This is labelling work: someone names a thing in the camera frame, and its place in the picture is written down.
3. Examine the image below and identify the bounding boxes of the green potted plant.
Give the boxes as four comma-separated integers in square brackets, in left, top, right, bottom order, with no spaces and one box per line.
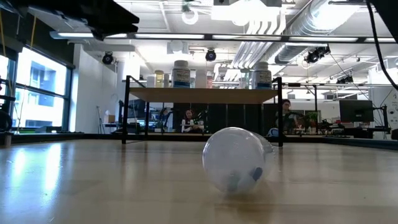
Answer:
[306,111,320,124]

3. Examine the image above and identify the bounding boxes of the black computer monitor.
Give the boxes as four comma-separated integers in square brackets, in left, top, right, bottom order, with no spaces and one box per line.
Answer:
[338,99,375,123]

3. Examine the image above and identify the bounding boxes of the yellow cable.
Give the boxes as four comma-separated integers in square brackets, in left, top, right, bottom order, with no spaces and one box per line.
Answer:
[29,15,39,50]

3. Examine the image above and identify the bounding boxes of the black ceiling camera rig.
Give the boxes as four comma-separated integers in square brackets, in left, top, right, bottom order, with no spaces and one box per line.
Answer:
[303,45,331,64]
[335,74,355,85]

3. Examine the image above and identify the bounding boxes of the white ring light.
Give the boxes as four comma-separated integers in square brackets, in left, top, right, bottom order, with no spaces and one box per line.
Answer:
[181,6,200,26]

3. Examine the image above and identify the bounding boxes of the thin tripod stand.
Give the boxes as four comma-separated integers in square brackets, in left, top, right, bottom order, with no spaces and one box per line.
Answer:
[95,105,105,134]

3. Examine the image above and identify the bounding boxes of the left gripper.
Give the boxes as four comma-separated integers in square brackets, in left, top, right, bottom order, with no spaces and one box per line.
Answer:
[18,0,140,42]

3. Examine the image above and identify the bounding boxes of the long linear ceiling light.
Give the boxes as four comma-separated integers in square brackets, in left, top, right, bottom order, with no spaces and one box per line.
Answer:
[49,30,398,44]

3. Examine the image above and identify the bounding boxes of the silver ventilation duct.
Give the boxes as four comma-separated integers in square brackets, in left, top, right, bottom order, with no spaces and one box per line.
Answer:
[273,0,358,65]

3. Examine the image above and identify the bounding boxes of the large window black frame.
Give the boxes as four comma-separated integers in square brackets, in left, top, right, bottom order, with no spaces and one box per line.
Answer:
[0,46,74,133]

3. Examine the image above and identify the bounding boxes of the yellow pill bottle white cap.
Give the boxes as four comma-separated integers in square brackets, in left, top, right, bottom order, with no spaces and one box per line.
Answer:
[154,69,164,88]

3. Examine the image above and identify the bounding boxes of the large white bottle blue label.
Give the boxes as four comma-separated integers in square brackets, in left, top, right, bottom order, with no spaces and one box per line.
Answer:
[252,61,273,90]
[170,60,191,89]

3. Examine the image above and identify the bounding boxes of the large clear plastic bottle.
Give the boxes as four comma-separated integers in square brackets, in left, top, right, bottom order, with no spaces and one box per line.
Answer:
[201,126,276,195]

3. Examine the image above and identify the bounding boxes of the black aluminium table frame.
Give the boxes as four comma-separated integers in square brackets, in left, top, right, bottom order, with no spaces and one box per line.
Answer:
[0,132,383,149]

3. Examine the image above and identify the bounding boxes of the person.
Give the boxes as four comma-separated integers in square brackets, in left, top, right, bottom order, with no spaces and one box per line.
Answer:
[275,98,304,134]
[181,108,205,134]

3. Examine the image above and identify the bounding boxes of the wooden shelf black metal legs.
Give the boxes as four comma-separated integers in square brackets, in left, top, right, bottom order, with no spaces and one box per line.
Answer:
[121,74,284,147]

